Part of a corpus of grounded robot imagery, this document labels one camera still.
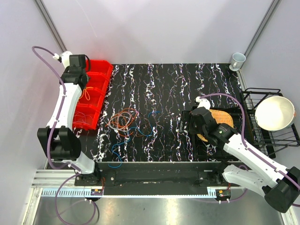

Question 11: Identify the yellow cable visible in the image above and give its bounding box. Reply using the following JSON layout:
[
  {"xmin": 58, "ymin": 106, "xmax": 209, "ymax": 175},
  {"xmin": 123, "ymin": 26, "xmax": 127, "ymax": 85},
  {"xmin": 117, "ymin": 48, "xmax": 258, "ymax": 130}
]
[{"xmin": 78, "ymin": 87, "xmax": 93, "ymax": 101}]

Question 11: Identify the pink cable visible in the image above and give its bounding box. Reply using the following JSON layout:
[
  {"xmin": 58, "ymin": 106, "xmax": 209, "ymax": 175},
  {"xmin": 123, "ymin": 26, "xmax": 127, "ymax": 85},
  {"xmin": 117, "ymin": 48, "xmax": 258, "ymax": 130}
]
[{"xmin": 74, "ymin": 111, "xmax": 94, "ymax": 126}]

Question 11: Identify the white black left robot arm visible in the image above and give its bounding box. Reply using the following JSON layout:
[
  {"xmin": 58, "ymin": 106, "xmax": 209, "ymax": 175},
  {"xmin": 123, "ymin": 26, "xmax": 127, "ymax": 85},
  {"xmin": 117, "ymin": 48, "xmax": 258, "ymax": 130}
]
[{"xmin": 37, "ymin": 51, "xmax": 101, "ymax": 186}]

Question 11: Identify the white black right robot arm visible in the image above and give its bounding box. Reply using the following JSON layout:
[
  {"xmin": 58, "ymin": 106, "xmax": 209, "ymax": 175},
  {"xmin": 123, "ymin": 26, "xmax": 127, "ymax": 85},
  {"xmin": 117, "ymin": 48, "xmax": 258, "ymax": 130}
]
[{"xmin": 188, "ymin": 96, "xmax": 300, "ymax": 213}]

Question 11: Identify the woven bamboo tray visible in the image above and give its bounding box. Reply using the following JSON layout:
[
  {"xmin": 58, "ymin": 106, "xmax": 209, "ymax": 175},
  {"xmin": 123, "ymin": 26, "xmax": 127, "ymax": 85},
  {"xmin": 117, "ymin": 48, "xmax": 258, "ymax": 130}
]
[{"xmin": 198, "ymin": 109, "xmax": 234, "ymax": 145}]

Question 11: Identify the red storage bin row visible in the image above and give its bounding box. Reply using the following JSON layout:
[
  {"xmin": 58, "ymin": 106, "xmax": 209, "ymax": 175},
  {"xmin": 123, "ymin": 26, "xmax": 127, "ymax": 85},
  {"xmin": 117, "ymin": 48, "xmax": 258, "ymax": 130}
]
[{"xmin": 73, "ymin": 60, "xmax": 113, "ymax": 130}]

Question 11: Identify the white mug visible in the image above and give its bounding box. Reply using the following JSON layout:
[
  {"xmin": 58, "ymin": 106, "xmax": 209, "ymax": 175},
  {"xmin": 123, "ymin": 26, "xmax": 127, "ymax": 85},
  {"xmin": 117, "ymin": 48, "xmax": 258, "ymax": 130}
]
[{"xmin": 229, "ymin": 52, "xmax": 247, "ymax": 71}]

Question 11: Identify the white bowl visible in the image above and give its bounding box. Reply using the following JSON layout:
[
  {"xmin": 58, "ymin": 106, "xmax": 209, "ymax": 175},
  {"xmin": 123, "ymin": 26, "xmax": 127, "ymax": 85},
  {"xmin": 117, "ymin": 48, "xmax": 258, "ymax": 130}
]
[{"xmin": 255, "ymin": 96, "xmax": 296, "ymax": 131}]

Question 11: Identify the purple right arm hose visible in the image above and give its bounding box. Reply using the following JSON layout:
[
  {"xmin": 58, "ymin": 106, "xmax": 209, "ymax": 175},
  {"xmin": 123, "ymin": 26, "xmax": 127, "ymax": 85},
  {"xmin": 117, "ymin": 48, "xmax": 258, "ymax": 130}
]
[{"xmin": 199, "ymin": 93, "xmax": 300, "ymax": 203}]

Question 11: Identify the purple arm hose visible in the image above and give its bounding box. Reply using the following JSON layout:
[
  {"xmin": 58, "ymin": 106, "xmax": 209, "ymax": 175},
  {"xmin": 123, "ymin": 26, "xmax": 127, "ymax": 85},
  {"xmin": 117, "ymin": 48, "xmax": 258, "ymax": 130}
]
[
  {"xmin": 199, "ymin": 93, "xmax": 300, "ymax": 203},
  {"xmin": 31, "ymin": 46, "xmax": 99, "ymax": 223}
]

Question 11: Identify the purple left arm hose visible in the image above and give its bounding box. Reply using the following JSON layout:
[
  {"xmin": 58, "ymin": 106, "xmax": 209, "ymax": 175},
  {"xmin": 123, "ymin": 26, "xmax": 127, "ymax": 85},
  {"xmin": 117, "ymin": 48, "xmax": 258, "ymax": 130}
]
[{"xmin": 31, "ymin": 46, "xmax": 99, "ymax": 223}]

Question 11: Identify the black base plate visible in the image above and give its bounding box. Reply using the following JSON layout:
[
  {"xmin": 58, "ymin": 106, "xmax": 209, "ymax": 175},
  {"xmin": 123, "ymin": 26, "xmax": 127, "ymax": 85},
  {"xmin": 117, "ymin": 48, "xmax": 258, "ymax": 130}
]
[{"xmin": 75, "ymin": 162, "xmax": 228, "ymax": 187}]

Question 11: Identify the brown cable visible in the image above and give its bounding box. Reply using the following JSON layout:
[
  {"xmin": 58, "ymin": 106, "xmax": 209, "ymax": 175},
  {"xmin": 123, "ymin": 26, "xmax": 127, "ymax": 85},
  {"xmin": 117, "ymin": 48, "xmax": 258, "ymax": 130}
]
[{"xmin": 126, "ymin": 110, "xmax": 155, "ymax": 139}]

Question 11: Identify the black wire dish rack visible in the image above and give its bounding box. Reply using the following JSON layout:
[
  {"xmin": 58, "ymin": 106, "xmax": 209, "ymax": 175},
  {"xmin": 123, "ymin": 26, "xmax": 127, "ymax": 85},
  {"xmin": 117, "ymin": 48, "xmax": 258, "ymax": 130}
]
[{"xmin": 240, "ymin": 88, "xmax": 300, "ymax": 158}]

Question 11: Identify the orange cable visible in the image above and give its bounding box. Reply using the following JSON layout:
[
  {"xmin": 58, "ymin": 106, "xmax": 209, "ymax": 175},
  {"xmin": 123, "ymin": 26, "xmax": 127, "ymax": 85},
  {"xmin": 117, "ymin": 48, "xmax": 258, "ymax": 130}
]
[{"xmin": 105, "ymin": 108, "xmax": 140, "ymax": 138}]

